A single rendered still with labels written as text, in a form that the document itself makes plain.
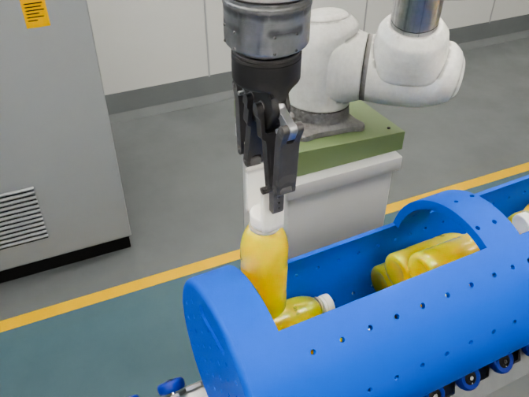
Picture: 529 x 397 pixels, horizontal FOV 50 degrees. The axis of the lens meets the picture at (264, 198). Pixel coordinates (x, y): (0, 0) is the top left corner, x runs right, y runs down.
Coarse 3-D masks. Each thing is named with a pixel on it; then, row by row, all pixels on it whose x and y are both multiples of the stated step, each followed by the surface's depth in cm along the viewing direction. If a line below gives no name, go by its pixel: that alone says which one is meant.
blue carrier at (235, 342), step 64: (448, 192) 94; (512, 192) 115; (320, 256) 98; (384, 256) 106; (512, 256) 83; (192, 320) 85; (256, 320) 71; (320, 320) 72; (384, 320) 74; (448, 320) 78; (512, 320) 82; (256, 384) 68; (320, 384) 71; (384, 384) 75
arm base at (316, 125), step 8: (296, 112) 137; (304, 112) 135; (336, 112) 135; (344, 112) 137; (296, 120) 138; (304, 120) 136; (312, 120) 136; (320, 120) 135; (328, 120) 136; (336, 120) 136; (344, 120) 138; (352, 120) 140; (304, 128) 136; (312, 128) 136; (320, 128) 136; (328, 128) 136; (336, 128) 137; (344, 128) 138; (352, 128) 139; (360, 128) 139; (304, 136) 134; (312, 136) 135; (320, 136) 136
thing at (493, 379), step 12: (528, 360) 102; (492, 372) 99; (516, 372) 101; (528, 372) 102; (456, 384) 96; (480, 384) 98; (492, 384) 99; (504, 384) 100; (456, 396) 96; (468, 396) 97; (480, 396) 98
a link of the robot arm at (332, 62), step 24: (312, 24) 126; (336, 24) 125; (312, 48) 127; (336, 48) 126; (360, 48) 126; (312, 72) 129; (336, 72) 128; (360, 72) 127; (312, 96) 132; (336, 96) 131
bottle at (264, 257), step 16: (256, 240) 74; (272, 240) 74; (240, 256) 78; (256, 256) 75; (272, 256) 75; (256, 272) 76; (272, 272) 76; (256, 288) 78; (272, 288) 78; (272, 304) 80
